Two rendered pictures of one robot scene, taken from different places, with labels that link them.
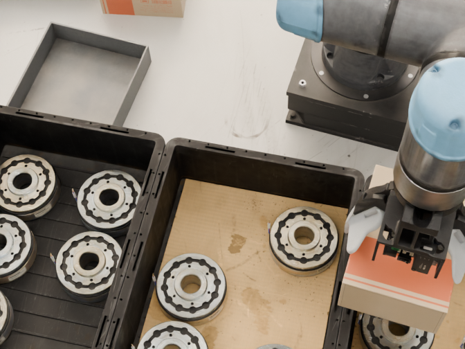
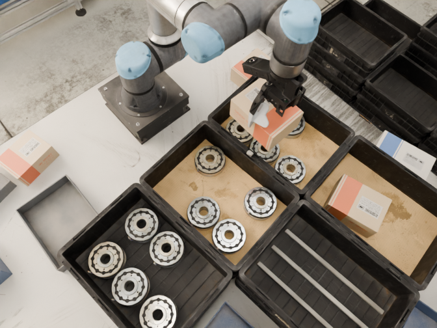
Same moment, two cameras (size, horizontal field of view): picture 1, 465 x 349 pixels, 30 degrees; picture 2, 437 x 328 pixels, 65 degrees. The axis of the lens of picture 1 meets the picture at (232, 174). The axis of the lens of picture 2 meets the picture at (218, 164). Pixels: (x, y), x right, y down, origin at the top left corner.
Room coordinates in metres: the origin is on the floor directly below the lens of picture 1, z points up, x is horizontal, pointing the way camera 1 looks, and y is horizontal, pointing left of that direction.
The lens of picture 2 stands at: (0.30, 0.34, 1.90)
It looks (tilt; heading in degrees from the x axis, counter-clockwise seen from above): 65 degrees down; 294
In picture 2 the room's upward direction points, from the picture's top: 2 degrees clockwise
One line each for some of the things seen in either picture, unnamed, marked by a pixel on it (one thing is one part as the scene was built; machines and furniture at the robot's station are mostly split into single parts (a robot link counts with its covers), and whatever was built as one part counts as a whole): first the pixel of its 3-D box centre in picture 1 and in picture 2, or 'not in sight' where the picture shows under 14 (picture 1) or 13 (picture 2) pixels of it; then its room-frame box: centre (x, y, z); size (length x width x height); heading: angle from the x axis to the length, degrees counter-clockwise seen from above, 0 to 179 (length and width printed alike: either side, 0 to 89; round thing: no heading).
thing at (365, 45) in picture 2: not in sight; (344, 58); (0.23, -1.22, 0.37); 0.40 x 0.30 x 0.45; 158
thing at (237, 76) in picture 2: not in sight; (253, 71); (0.57, -0.60, 0.74); 0.16 x 0.12 x 0.07; 71
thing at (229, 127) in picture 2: not in sight; (240, 129); (0.48, -0.25, 0.86); 0.10 x 0.10 x 0.01
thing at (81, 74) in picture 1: (73, 97); (64, 221); (0.90, 0.28, 0.73); 0.27 x 0.20 x 0.05; 158
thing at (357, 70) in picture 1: (368, 37); (140, 88); (0.89, -0.25, 0.85); 0.15 x 0.15 x 0.10
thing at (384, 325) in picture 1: (398, 326); (264, 148); (0.38, -0.22, 0.86); 0.05 x 0.05 x 0.01
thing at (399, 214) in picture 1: (420, 212); (283, 85); (0.38, -0.19, 1.24); 0.09 x 0.08 x 0.12; 158
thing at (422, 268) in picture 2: not in sight; (378, 211); (-0.02, -0.17, 0.87); 0.40 x 0.30 x 0.11; 163
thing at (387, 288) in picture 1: (405, 248); (264, 113); (0.40, -0.20, 1.08); 0.16 x 0.12 x 0.07; 158
